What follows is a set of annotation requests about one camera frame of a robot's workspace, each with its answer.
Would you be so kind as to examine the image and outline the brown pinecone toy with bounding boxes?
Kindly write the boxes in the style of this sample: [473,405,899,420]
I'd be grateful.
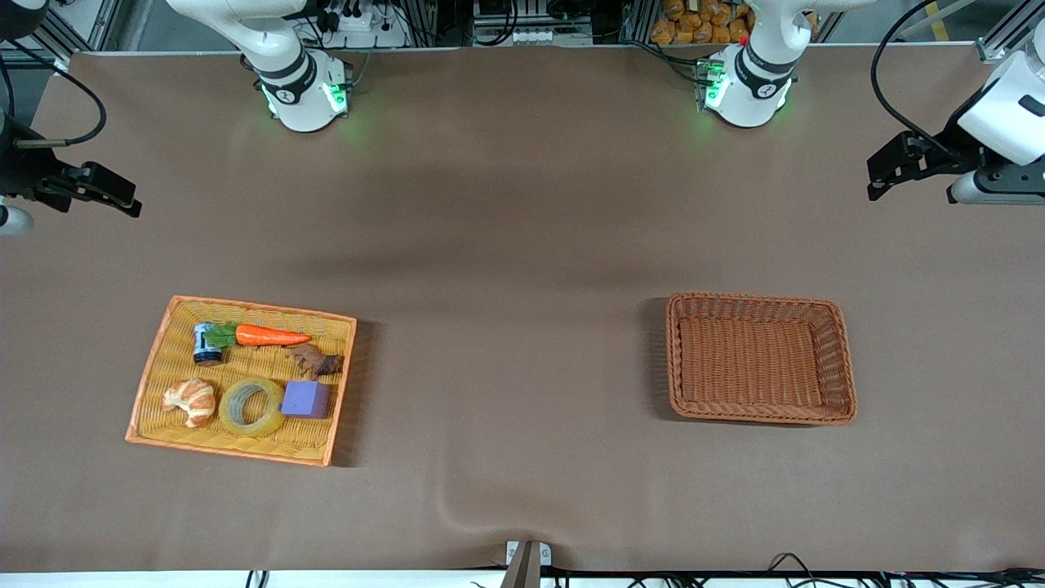
[286,343,345,378]

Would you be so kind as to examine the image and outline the white power strip with plugs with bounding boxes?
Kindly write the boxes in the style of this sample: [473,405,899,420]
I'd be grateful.
[322,0,409,48]

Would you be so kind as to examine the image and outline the orange toy carrot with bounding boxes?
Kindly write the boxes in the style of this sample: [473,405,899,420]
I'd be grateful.
[204,323,313,350]

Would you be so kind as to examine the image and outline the yellow woven tray orange rim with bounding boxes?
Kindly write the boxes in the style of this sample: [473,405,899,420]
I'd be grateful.
[125,295,358,468]

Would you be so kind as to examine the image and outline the box of orange snacks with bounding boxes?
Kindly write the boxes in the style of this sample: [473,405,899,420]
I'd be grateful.
[651,0,754,46]

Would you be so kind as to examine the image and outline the brown table cloth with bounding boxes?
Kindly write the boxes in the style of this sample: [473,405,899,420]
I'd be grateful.
[0,45,1045,572]

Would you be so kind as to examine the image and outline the metal table bracket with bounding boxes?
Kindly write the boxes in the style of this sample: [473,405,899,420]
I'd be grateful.
[502,539,554,588]

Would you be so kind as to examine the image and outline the small blue can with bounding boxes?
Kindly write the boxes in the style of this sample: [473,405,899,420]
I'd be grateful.
[193,323,224,366]

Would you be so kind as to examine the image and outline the brown wicker basket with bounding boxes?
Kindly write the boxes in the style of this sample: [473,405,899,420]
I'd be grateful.
[665,292,858,426]

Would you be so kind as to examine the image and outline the aluminium frame profile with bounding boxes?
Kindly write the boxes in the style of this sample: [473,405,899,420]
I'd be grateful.
[976,0,1045,63]
[24,0,123,54]

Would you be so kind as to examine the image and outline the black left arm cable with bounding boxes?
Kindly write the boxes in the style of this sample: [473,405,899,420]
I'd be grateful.
[870,0,960,158]

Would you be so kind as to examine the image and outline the toy croissant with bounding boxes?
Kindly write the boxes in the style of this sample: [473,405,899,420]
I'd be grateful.
[162,377,217,429]

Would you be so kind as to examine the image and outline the black cable bundle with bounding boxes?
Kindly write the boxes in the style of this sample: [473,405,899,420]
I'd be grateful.
[763,553,1045,588]

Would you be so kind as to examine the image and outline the clear yellowish tape roll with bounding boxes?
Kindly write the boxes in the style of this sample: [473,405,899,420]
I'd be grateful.
[218,376,287,439]

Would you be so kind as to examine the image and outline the purple cube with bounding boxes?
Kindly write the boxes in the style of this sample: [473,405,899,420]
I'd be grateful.
[280,380,333,421]

